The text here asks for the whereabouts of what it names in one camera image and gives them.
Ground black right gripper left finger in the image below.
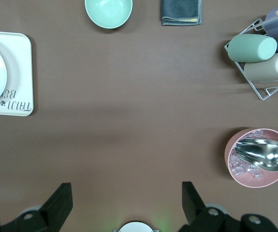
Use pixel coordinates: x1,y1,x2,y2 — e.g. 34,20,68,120
0,183,73,232

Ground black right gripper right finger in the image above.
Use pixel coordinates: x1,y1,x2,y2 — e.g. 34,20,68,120
179,181,245,232

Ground clear ice cubes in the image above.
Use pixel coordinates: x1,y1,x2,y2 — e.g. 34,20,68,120
229,129,265,178

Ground pink bowl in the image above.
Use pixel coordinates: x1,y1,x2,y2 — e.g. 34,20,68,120
224,128,278,189

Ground shiny metal scoop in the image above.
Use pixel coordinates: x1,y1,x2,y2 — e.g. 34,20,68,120
234,138,278,172

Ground brown table mat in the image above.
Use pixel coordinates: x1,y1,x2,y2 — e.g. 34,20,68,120
0,0,278,232

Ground cream bear print tray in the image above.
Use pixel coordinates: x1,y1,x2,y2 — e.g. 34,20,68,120
0,30,34,117

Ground beige cup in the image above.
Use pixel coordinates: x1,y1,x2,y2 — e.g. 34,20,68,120
244,53,278,83

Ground mint green cup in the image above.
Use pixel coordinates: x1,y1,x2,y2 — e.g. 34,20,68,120
227,33,278,63

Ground grey folded cloth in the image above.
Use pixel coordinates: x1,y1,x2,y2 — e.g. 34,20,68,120
161,0,203,27

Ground mint green bowl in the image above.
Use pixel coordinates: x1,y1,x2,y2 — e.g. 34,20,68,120
85,0,133,29

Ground white wire cup rack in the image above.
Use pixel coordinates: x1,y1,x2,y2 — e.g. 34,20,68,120
224,18,278,101

